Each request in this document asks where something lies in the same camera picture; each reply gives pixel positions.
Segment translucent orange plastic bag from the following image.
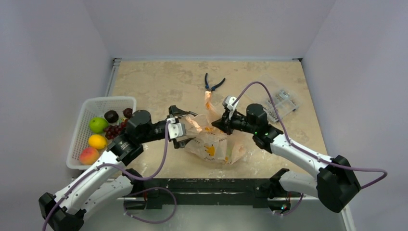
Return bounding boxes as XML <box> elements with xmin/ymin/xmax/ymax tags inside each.
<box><xmin>182</xmin><ymin>91</ymin><xmax>246</xmax><ymax>164</ymax></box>

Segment yellow fake lemon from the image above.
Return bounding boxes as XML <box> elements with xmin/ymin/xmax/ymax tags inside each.
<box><xmin>88</xmin><ymin>134</ymin><xmax>107</xmax><ymax>150</ymax></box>

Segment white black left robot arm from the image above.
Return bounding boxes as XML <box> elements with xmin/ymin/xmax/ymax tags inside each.
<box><xmin>38</xmin><ymin>105</ymin><xmax>195</xmax><ymax>231</ymax></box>

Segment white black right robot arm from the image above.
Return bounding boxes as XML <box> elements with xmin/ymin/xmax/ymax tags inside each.
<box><xmin>211</xmin><ymin>103</ymin><xmax>361</xmax><ymax>213</ymax></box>

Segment dark red fake plum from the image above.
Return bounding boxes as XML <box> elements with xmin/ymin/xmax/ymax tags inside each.
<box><xmin>122</xmin><ymin>108</ymin><xmax>133</xmax><ymax>119</ymax></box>

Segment dark brown fake fruit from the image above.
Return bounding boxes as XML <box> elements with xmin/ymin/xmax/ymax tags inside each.
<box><xmin>104</xmin><ymin>110</ymin><xmax>119</xmax><ymax>124</ymax></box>

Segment dark red fake grape bunch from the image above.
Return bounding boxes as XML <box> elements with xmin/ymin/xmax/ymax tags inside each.
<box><xmin>103</xmin><ymin>119</ymin><xmax>128</xmax><ymax>140</ymax></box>

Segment green fake apple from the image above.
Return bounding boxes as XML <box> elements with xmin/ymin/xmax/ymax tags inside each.
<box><xmin>89</xmin><ymin>117</ymin><xmax>109</xmax><ymax>134</ymax></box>

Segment red yellow fake peach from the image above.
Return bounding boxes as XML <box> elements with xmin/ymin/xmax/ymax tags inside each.
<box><xmin>79</xmin><ymin>147</ymin><xmax>100</xmax><ymax>165</ymax></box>

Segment clear plastic screw box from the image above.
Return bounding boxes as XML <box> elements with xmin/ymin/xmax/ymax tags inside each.
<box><xmin>245</xmin><ymin>74</ymin><xmax>302</xmax><ymax>123</ymax></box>

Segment white plastic perforated basket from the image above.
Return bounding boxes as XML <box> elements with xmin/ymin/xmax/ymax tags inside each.
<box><xmin>66</xmin><ymin>96</ymin><xmax>137</xmax><ymax>170</ymax></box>

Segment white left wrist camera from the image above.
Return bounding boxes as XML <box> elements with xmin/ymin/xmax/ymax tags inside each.
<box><xmin>166</xmin><ymin>117</ymin><xmax>187</xmax><ymax>140</ymax></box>

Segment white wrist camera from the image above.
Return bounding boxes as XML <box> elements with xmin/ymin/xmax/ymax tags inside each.
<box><xmin>166</xmin><ymin>117</ymin><xmax>187</xmax><ymax>140</ymax></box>
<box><xmin>222</xmin><ymin>96</ymin><xmax>239</xmax><ymax>119</ymax></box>

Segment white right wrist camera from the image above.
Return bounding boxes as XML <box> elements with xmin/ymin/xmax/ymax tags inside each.
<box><xmin>222</xmin><ymin>96</ymin><xmax>239</xmax><ymax>119</ymax></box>

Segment blue handled pliers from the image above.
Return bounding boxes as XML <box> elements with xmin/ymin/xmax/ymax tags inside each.
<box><xmin>204</xmin><ymin>72</ymin><xmax>226</xmax><ymax>93</ymax></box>

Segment black metal base rail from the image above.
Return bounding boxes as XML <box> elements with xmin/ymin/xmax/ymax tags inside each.
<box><xmin>124</xmin><ymin>179</ymin><xmax>299</xmax><ymax>213</ymax></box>

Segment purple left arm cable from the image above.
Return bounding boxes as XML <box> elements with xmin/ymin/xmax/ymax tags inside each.
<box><xmin>42</xmin><ymin>119</ymin><xmax>177</xmax><ymax>231</ymax></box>

